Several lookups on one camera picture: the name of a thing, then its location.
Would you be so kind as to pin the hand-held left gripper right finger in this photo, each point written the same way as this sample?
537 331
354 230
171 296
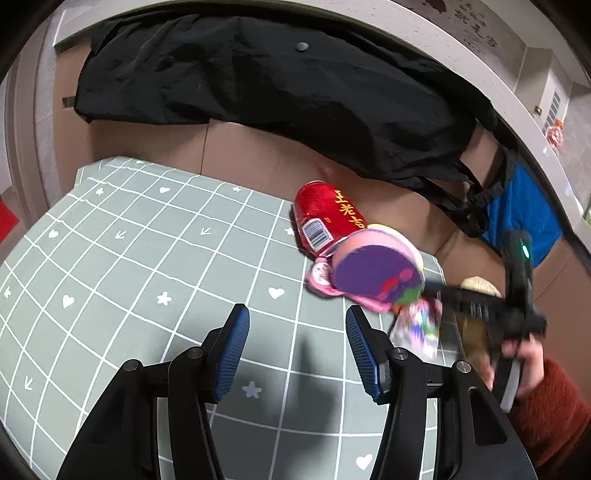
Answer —
364 355

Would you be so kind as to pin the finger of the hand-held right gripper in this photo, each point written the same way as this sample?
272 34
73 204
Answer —
461 291
480 310

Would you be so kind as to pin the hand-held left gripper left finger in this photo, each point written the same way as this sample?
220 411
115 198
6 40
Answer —
231 355

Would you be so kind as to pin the trash bin with yellow bag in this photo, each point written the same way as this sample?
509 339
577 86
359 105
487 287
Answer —
480 285

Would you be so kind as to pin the colourful candy wrapper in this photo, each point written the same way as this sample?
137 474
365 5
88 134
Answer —
418 327

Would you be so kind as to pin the purple pink round pouch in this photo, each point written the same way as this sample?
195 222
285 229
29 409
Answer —
374 272

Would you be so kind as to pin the person's right hand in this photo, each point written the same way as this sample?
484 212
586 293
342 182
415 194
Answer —
528 364

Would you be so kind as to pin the blue towel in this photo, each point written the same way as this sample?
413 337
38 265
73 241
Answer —
517 207

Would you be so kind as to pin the green grid tablecloth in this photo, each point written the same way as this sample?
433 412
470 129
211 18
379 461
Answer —
138 258

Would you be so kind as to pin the red drink can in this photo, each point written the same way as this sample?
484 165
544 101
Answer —
318 212

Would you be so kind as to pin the white vent grille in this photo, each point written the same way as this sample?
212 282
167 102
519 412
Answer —
554 104

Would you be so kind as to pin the red doormat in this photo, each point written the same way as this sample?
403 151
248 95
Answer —
5 217

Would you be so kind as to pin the black cloth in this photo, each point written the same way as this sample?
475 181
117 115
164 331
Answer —
277 92

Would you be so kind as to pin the cartoon couple wall sticker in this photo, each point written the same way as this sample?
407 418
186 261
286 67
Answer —
466 27

